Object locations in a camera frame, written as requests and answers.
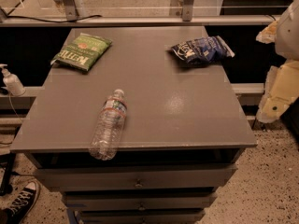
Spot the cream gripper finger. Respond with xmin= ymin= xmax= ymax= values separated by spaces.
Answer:
xmin=256 ymin=60 xmax=299 ymax=123
xmin=256 ymin=21 xmax=278 ymax=44

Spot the green jalapeno chip bag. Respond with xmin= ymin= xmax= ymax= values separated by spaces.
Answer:
xmin=50 ymin=33 xmax=112 ymax=72

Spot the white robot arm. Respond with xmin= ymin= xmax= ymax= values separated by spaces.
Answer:
xmin=256 ymin=0 xmax=299 ymax=123

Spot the blue chip bag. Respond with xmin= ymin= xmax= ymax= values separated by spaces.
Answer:
xmin=170 ymin=35 xmax=235 ymax=65

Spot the grey drawer cabinet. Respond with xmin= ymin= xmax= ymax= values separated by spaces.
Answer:
xmin=11 ymin=26 xmax=256 ymax=224

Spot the clear plastic water bottle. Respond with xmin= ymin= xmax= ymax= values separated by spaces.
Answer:
xmin=89 ymin=89 xmax=127 ymax=161

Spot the white pump sanitizer bottle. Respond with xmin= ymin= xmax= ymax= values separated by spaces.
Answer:
xmin=0 ymin=63 xmax=25 ymax=96

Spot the black canvas sneaker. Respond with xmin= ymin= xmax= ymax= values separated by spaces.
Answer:
xmin=0 ymin=181 xmax=40 ymax=224

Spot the metal frame rail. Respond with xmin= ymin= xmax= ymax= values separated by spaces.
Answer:
xmin=0 ymin=15 xmax=280 ymax=27

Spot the black cable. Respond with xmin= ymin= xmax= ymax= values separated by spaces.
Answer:
xmin=0 ymin=7 xmax=103 ymax=24

